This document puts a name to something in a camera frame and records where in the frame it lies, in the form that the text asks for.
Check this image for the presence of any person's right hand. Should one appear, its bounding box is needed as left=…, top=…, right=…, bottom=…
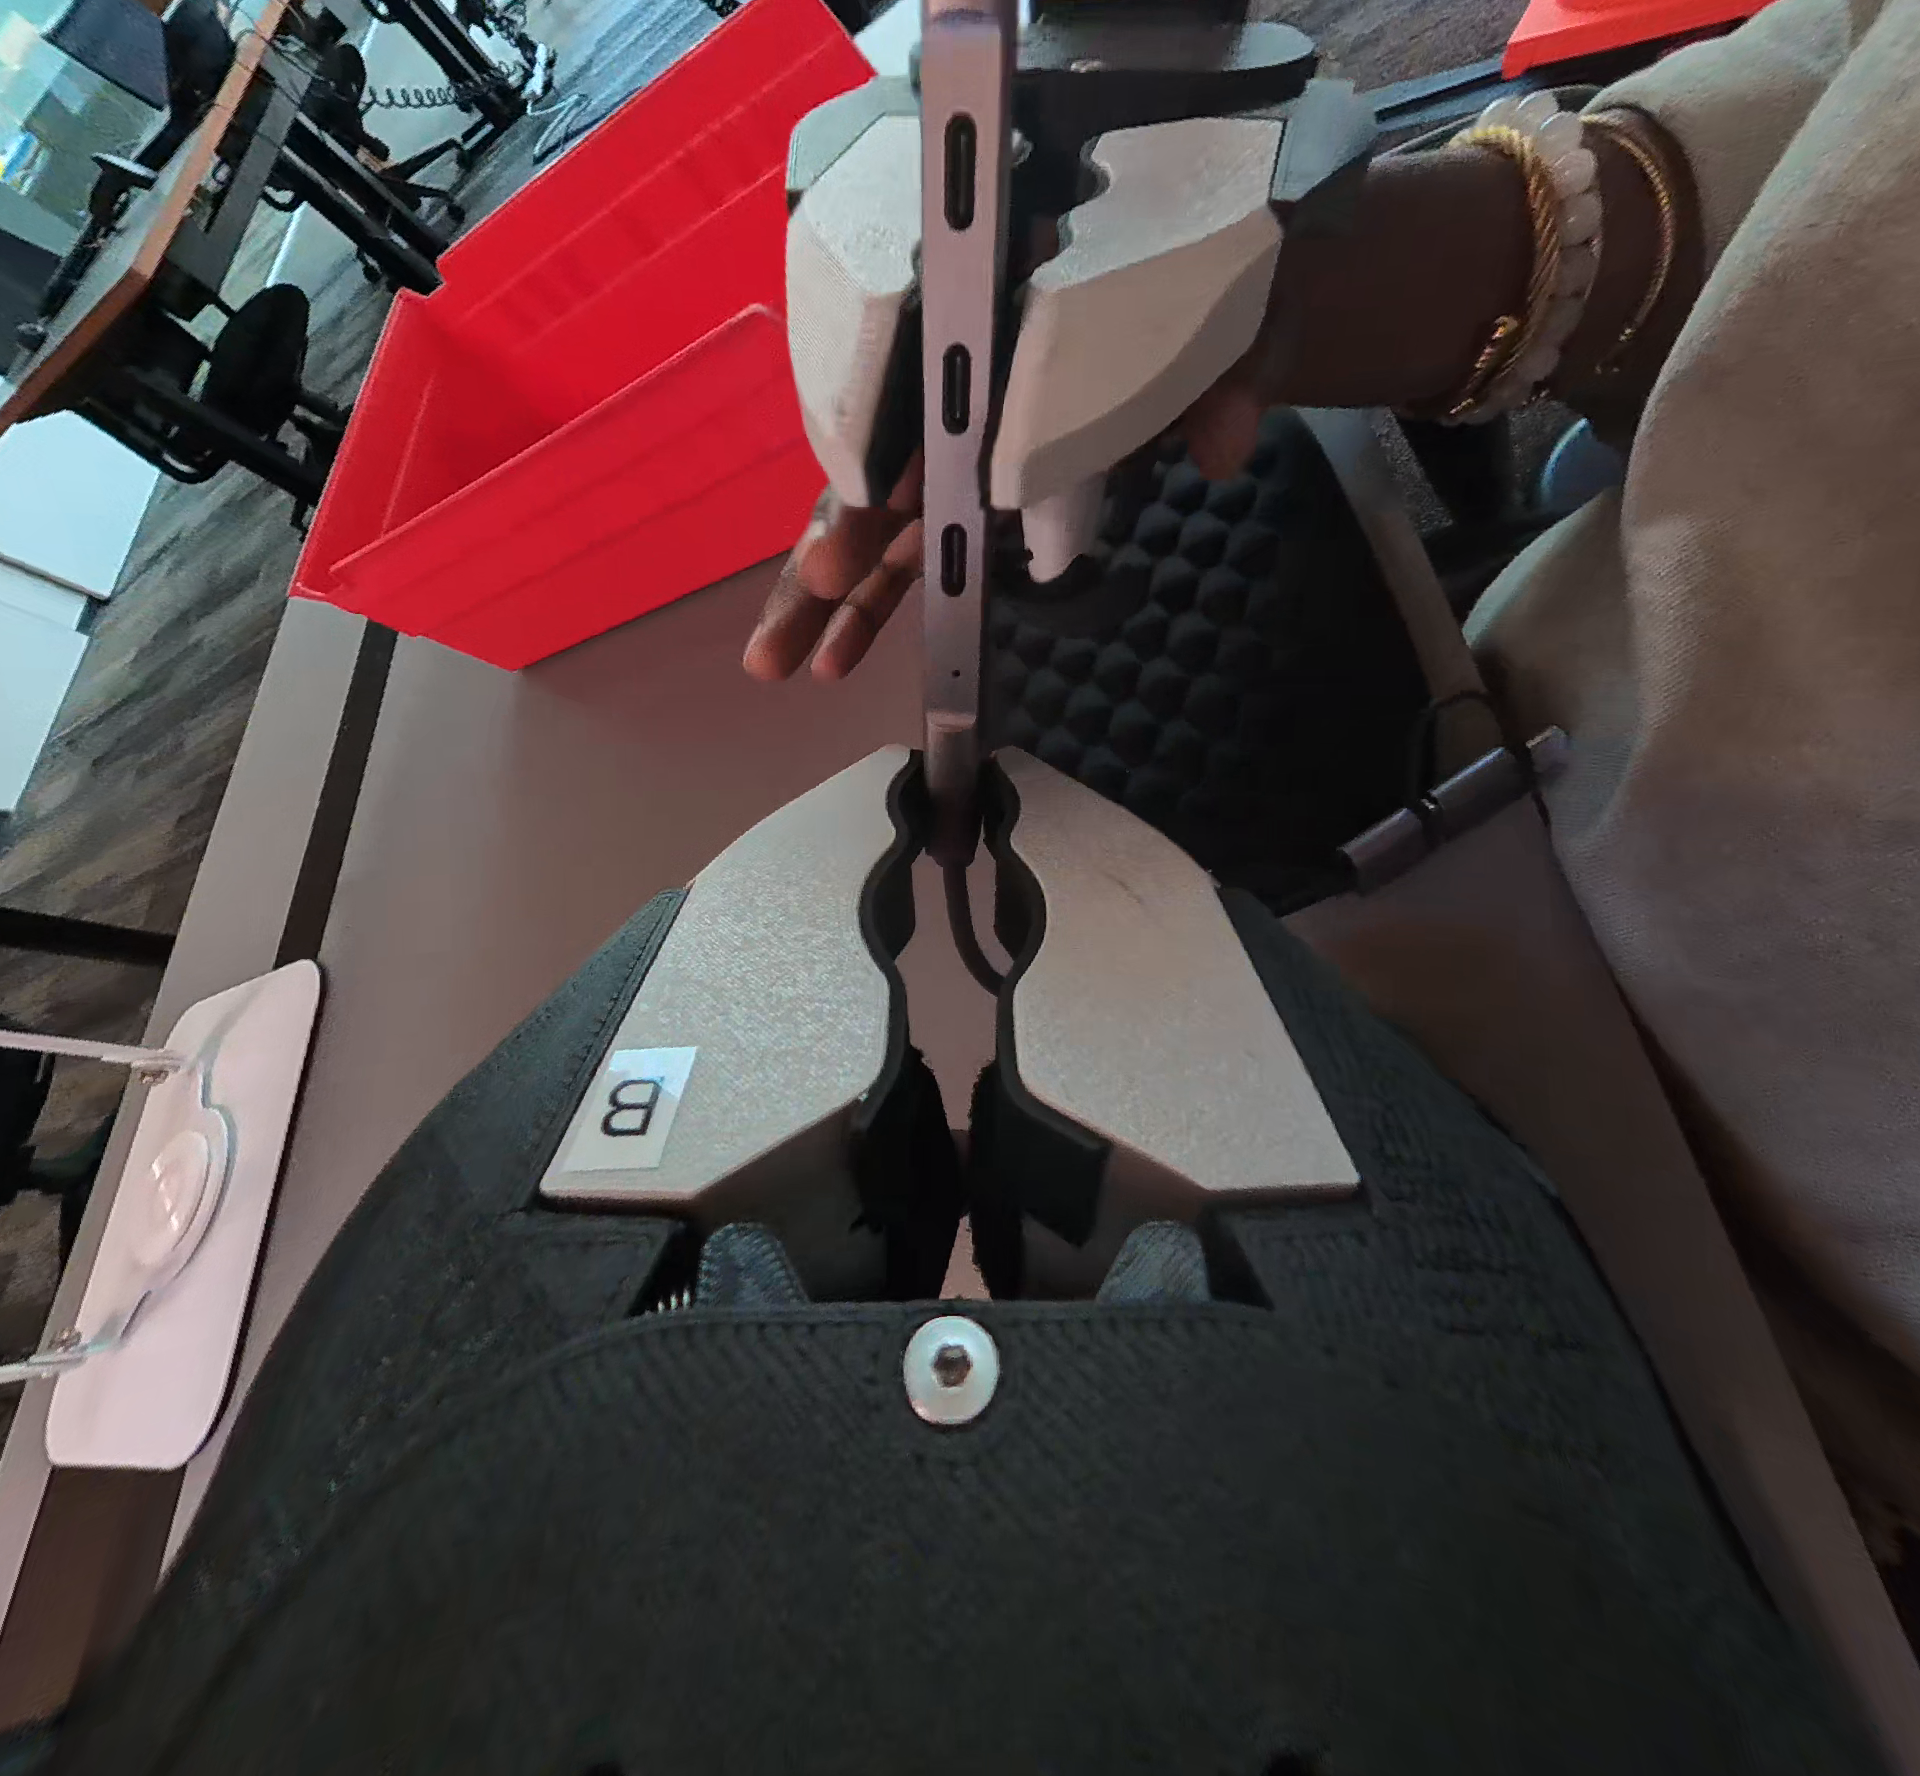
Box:
left=742, top=142, right=1503, bottom=684

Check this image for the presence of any black foam pad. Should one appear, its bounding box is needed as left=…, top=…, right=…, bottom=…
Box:
left=974, top=410, right=1449, bottom=915

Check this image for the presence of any grey usb hub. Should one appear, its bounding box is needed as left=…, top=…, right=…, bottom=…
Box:
left=912, top=0, right=1042, bottom=867

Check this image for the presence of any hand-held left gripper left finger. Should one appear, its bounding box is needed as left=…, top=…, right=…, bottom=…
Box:
left=539, top=745, right=961, bottom=1283

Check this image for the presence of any person's right forearm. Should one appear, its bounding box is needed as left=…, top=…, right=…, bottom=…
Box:
left=1499, top=0, right=1920, bottom=460

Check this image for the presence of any red plastic bin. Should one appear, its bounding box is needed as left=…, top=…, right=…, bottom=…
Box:
left=288, top=0, right=883, bottom=677

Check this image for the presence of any grey metal cable plug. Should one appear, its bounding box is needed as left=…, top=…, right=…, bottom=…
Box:
left=1337, top=687, right=1574, bottom=898

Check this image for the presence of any gold bangle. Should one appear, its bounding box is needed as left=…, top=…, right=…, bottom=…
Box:
left=1440, top=118, right=1565, bottom=426
left=1583, top=108, right=1684, bottom=380

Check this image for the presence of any black stool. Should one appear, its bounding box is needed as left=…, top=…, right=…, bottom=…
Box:
left=195, top=282, right=354, bottom=465

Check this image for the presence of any black hub cable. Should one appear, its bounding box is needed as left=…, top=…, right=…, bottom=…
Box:
left=942, top=848, right=1011, bottom=999

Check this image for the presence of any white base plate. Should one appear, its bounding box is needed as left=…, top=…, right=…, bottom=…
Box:
left=42, top=958, right=327, bottom=1475

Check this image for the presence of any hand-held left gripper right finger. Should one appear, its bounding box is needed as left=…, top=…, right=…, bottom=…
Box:
left=968, top=745, right=1367, bottom=1292

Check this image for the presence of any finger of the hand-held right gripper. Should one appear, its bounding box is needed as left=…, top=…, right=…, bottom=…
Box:
left=987, top=114, right=1298, bottom=587
left=782, top=79, right=933, bottom=512

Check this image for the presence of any wooden office desk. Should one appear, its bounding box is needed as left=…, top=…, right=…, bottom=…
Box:
left=0, top=0, right=468, bottom=489

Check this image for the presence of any person's beige sweatshirt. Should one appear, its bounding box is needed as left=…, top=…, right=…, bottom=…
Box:
left=1462, top=307, right=1920, bottom=1680

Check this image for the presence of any white bead bracelet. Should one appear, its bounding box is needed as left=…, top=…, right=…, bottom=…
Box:
left=1448, top=89, right=1609, bottom=429

